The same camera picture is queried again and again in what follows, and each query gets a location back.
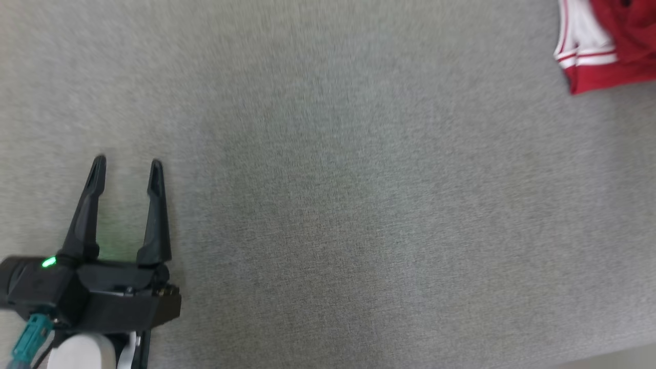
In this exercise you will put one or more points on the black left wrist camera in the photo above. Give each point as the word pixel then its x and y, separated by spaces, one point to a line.
pixel 36 287

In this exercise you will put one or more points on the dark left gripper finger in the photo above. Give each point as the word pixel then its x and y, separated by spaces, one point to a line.
pixel 155 225
pixel 84 220

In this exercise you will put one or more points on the red white basketball jersey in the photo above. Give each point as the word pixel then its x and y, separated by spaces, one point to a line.
pixel 605 77

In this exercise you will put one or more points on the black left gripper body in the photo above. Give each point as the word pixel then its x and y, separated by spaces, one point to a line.
pixel 128 300

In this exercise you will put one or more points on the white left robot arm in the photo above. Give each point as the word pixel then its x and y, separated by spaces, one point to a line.
pixel 82 353

